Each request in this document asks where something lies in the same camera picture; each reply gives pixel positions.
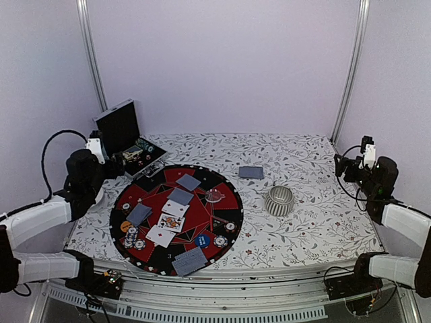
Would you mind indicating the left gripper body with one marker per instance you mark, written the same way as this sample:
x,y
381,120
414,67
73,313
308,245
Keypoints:
x,y
114,171

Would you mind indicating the clear acrylic dealer button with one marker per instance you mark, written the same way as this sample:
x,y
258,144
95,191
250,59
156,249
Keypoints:
x,y
214,195

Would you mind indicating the aluminium front rail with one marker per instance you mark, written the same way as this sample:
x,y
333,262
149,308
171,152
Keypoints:
x,y
296,294

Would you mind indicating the chip row in case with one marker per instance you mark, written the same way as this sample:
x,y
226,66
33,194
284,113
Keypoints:
x,y
145,146

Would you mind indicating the queen of spades card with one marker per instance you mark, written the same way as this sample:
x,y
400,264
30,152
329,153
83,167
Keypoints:
x,y
171,223

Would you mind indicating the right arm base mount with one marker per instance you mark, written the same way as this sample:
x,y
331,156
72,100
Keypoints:
x,y
353,289

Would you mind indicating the white ceramic bowl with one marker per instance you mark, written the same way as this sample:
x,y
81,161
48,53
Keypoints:
x,y
98,201

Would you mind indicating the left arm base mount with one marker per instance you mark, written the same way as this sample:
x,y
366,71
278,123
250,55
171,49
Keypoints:
x,y
108,284

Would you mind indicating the orange big blind button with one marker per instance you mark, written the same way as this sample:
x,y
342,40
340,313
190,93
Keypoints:
x,y
125,226

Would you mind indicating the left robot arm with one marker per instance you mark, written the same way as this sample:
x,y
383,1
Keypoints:
x,y
87,170

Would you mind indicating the round red black poker mat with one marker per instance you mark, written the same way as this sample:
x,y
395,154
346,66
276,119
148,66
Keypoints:
x,y
153,192

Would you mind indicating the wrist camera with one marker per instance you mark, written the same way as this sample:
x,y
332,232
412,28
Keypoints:
x,y
368,151
95,145

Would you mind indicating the right aluminium post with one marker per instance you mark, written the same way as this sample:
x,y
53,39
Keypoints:
x,y
359,35

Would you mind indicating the face-down community card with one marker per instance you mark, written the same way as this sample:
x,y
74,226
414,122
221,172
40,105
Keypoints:
x,y
180,196
189,182

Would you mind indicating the aluminium post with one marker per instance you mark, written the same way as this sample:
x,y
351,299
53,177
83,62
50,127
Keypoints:
x,y
359,35
86,32

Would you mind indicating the left aluminium post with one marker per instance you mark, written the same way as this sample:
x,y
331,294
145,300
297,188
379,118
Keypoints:
x,y
86,32

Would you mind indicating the boxed card deck in case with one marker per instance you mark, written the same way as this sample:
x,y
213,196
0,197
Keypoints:
x,y
132,153

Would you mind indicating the blue white chip stack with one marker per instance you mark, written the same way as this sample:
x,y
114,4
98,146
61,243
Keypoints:
x,y
220,241

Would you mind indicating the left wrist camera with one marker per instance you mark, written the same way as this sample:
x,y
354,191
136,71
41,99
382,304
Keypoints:
x,y
95,145

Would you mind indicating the single blue white chip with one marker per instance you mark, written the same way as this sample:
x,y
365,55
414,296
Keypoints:
x,y
139,245

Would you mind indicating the floral table cover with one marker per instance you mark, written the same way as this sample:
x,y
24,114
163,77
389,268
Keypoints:
x,y
324,225

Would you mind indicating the aluminium poker chip case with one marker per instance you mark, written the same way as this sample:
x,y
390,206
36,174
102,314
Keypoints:
x,y
120,130

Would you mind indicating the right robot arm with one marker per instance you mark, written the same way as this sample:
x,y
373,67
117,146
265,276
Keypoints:
x,y
377,184

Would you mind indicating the spread blue chips pile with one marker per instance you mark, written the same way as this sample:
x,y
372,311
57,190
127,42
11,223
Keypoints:
x,y
131,237

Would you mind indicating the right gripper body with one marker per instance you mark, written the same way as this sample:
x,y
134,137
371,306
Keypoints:
x,y
352,164

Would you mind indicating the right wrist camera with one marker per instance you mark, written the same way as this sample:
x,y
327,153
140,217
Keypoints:
x,y
368,151

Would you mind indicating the blue small blind button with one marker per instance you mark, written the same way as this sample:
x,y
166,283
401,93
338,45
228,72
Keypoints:
x,y
202,241

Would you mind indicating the blue playing card deck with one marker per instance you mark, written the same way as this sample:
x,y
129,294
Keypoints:
x,y
255,172

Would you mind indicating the black triangular all-in button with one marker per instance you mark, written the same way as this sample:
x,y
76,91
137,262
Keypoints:
x,y
217,222

